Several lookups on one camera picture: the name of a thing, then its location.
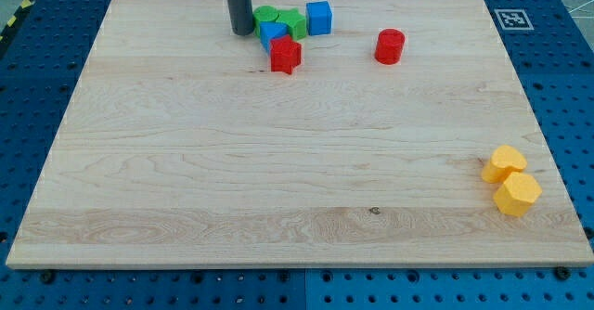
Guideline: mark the red star block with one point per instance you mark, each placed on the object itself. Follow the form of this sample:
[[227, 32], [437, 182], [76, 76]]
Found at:
[[285, 54]]

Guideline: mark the light wooden board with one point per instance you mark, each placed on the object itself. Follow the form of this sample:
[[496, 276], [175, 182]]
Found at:
[[181, 149]]

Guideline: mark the blue triangle block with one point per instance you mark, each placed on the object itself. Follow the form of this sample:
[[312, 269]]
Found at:
[[270, 31]]

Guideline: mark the green star block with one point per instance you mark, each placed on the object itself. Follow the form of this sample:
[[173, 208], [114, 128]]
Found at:
[[295, 21]]

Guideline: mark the blue cube block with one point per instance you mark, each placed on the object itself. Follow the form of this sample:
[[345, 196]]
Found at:
[[319, 18]]

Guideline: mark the red cylinder block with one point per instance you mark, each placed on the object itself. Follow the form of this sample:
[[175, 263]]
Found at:
[[389, 46]]

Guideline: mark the green cylinder block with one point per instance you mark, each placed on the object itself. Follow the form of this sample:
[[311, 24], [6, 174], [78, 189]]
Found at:
[[263, 14]]

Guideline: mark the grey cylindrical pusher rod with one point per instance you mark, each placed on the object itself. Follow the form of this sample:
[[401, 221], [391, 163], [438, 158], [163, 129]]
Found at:
[[240, 13]]

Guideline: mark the yellow heart block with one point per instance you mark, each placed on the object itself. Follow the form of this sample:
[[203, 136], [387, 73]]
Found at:
[[503, 161]]

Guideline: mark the yellow hexagon block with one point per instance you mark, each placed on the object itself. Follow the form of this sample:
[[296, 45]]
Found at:
[[517, 194]]

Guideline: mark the white fiducial marker tag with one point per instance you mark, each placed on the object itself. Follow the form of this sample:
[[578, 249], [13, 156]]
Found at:
[[513, 19]]

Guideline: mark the yellow black hazard tape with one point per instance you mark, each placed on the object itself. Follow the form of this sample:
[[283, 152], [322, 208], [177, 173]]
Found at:
[[16, 20]]

